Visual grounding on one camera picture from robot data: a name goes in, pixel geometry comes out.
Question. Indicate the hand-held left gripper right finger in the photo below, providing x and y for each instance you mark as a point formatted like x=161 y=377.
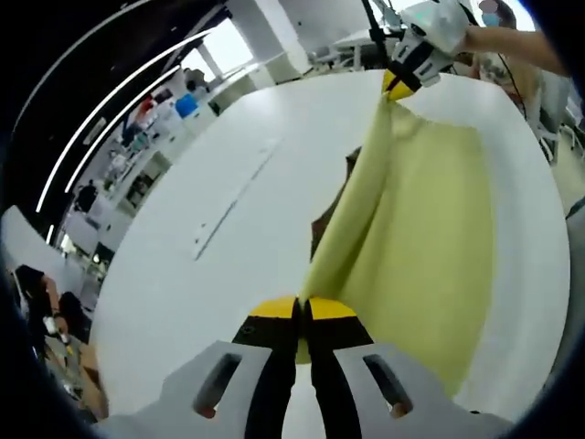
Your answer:
x=365 y=393

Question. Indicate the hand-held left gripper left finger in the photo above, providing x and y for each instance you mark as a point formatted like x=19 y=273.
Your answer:
x=215 y=379

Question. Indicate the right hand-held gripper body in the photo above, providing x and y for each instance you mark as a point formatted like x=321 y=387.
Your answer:
x=439 y=23

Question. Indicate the yellow colour-block garment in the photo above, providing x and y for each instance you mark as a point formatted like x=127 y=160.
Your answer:
x=425 y=206

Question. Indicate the black tripod stand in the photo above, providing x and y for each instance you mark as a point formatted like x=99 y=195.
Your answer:
x=377 y=32

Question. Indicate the cardboard box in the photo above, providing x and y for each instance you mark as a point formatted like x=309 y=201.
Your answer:
x=91 y=384

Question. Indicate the white mesh chair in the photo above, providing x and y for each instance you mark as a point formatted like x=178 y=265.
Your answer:
x=555 y=119

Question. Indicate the blue plastic bin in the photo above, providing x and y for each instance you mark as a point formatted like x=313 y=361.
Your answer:
x=187 y=106

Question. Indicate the white counter cabinets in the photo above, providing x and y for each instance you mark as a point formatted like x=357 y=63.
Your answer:
x=151 y=155

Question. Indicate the ceiling light strip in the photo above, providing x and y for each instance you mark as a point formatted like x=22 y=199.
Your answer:
x=109 y=123
x=91 y=105

